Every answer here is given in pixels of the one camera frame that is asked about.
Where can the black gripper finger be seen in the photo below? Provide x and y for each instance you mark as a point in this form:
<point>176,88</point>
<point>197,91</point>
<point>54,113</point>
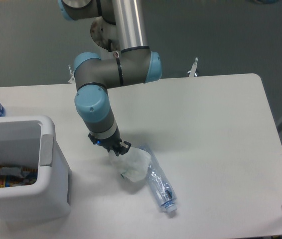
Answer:
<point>122,148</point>

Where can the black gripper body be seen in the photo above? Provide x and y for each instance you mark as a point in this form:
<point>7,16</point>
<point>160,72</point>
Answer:
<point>110,143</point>

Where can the white plastic bag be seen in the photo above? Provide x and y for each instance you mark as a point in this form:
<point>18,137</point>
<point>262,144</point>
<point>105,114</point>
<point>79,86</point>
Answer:
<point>132,165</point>

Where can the crushed clear plastic bottle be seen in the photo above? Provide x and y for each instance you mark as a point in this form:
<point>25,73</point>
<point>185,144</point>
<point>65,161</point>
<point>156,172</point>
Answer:
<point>159,184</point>

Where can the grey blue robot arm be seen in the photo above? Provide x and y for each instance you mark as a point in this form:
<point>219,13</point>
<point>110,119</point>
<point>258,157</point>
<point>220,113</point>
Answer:
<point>135,64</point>

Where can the white trash can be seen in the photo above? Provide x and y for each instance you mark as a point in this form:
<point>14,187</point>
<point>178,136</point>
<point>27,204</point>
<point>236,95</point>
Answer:
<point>29,141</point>

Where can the colourful trash in can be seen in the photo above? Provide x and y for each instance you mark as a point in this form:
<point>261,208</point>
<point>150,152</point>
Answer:
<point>12,176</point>

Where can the white pedestal foot bracket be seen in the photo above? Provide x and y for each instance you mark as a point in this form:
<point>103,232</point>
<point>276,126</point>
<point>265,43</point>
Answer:
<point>193,72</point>

